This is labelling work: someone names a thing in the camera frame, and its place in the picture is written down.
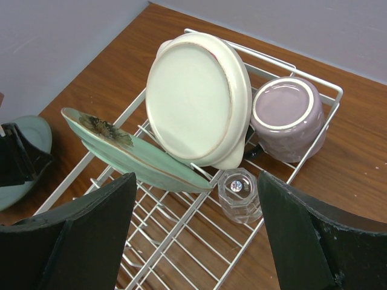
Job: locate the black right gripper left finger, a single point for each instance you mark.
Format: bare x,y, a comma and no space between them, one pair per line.
77,245

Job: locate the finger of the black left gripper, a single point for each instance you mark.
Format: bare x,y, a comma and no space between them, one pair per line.
20,160

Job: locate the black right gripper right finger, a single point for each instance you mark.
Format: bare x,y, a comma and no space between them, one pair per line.
318,246

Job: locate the plain teal green plate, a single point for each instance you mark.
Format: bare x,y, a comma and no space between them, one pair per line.
38,132

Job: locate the small clear glass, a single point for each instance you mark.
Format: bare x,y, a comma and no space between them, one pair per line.
238,196

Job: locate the floral plate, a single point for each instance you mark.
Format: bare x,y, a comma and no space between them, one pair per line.
127,153

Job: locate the purple translucent measuring cup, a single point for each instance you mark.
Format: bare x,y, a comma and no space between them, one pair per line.
287,116

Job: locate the white wire dish rack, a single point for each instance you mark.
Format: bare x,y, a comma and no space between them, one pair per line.
183,240

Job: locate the cream plate with blue swirl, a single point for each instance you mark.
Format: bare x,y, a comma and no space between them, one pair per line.
199,100

